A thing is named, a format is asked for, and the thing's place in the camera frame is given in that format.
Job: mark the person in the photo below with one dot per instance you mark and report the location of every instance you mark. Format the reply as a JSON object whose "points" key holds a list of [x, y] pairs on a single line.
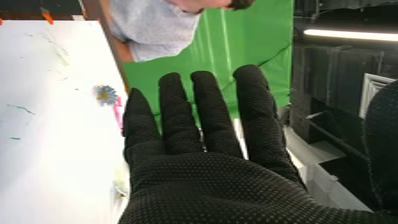
{"points": [[153, 26]]}

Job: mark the white sheet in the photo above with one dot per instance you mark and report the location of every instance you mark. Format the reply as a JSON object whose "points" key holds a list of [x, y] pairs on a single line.
{"points": [[53, 150]]}

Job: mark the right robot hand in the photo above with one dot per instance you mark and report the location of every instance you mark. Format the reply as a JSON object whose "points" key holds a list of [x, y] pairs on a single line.
{"points": [[224, 186]]}

